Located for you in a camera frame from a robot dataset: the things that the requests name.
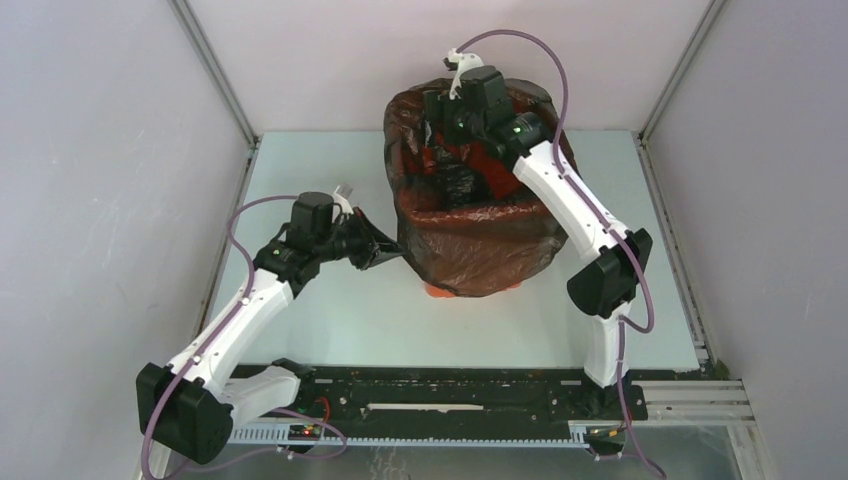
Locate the orange plastic trash bin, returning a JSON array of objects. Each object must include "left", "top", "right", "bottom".
[{"left": 423, "top": 282, "right": 522, "bottom": 299}]

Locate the right aluminium frame post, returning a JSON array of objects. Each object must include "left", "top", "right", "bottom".
[{"left": 638, "top": 0, "right": 729, "bottom": 145}]

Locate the left aluminium frame post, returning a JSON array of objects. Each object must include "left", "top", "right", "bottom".
[{"left": 168, "top": 0, "right": 260, "bottom": 149}]

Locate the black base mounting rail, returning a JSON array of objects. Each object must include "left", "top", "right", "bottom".
[{"left": 254, "top": 365, "right": 647, "bottom": 440}]

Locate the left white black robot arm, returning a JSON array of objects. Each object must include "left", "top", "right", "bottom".
[{"left": 136, "top": 192, "right": 405, "bottom": 465}]

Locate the white slotted cable duct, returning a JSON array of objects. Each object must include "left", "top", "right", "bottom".
[{"left": 228, "top": 422, "right": 589, "bottom": 448}]

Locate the black plastic trash bag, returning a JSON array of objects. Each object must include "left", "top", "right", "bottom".
[{"left": 383, "top": 78, "right": 568, "bottom": 294}]

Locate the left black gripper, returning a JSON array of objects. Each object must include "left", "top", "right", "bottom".
[{"left": 315, "top": 207, "right": 407, "bottom": 271}]

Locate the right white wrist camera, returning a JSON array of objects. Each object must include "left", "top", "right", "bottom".
[{"left": 444, "top": 48, "right": 485, "bottom": 101}]

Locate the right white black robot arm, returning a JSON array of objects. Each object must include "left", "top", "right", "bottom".
[{"left": 423, "top": 66, "right": 653, "bottom": 418}]

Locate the aluminium frame post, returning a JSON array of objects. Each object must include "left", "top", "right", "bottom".
[
  {"left": 168, "top": 0, "right": 260, "bottom": 149},
  {"left": 638, "top": 0, "right": 729, "bottom": 145}
]

